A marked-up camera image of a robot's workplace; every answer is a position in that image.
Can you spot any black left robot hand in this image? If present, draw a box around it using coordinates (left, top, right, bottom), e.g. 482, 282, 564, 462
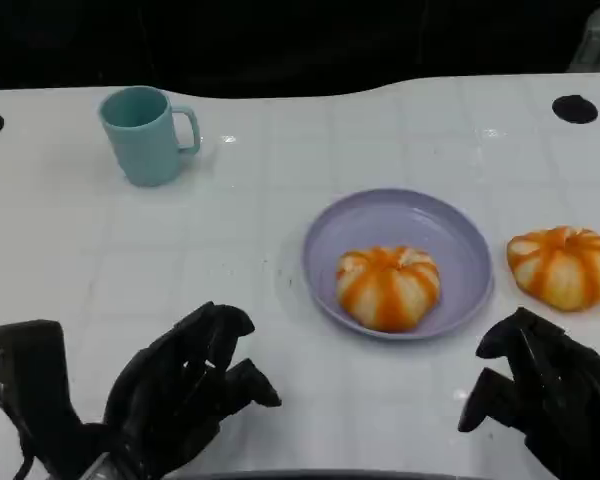
102, 301, 283, 477

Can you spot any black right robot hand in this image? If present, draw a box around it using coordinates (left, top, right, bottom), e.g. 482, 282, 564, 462
457, 306, 600, 480

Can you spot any orange and white bread roll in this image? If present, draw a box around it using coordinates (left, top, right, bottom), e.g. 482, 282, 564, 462
506, 225, 600, 313
335, 245, 442, 334

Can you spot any pale green mug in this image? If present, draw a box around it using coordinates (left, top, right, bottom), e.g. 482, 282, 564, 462
97, 85, 202, 189

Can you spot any lilac plate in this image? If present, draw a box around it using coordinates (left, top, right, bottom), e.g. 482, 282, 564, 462
301, 187, 495, 342

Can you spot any grey machine cabinet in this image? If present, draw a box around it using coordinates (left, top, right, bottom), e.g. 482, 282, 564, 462
569, 0, 600, 72

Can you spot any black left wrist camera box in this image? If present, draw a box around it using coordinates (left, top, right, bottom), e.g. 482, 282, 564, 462
0, 319, 107, 480

